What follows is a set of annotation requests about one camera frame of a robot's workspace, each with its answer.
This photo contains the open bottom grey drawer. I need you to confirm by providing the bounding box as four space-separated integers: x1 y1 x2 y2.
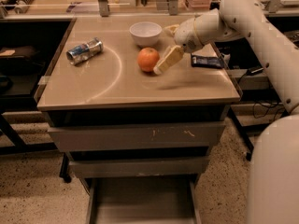
85 176 202 224

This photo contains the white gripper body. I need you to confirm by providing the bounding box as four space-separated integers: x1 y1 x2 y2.
174 18 203 53

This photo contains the white bowl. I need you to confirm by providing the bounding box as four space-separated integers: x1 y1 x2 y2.
129 21 162 48

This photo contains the top grey drawer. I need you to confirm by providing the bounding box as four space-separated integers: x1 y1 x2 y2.
49 121 225 152

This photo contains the orange fruit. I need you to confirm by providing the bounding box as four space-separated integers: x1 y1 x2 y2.
137 48 160 72

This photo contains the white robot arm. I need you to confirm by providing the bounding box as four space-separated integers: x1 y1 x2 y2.
154 0 299 224

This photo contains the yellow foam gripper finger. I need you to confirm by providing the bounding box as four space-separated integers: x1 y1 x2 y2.
164 24 179 36
153 45 184 75

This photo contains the grey drawer cabinet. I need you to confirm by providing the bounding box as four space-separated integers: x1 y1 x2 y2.
33 14 243 185

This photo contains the crushed blue silver can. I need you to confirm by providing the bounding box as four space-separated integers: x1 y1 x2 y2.
66 37 104 65

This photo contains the middle grey drawer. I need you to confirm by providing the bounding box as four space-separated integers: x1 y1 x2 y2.
70 157 209 178

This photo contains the dark blue snack packet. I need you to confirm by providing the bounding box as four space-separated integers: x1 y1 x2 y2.
191 54 224 69

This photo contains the black power adapter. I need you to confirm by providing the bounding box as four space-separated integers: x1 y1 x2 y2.
246 66 263 76

